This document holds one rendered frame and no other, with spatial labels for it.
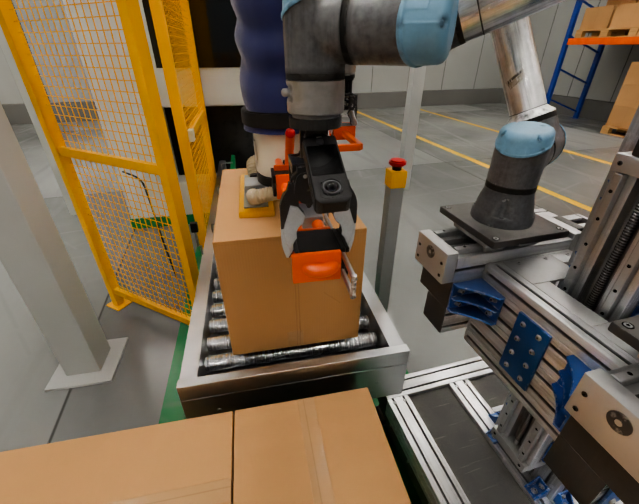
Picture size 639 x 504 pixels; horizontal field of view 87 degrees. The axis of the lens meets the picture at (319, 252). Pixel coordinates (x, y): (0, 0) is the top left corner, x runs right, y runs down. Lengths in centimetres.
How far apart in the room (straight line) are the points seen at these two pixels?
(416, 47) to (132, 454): 105
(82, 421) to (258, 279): 127
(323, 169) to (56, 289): 155
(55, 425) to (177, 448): 104
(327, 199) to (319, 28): 18
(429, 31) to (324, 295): 75
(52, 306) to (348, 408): 138
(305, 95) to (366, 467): 84
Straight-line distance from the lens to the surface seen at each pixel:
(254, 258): 89
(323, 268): 49
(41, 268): 180
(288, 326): 105
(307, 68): 44
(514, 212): 95
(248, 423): 105
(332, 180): 41
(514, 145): 91
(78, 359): 210
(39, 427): 207
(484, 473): 146
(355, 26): 42
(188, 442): 107
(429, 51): 41
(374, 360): 112
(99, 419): 195
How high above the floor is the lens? 142
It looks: 31 degrees down
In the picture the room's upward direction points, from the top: straight up
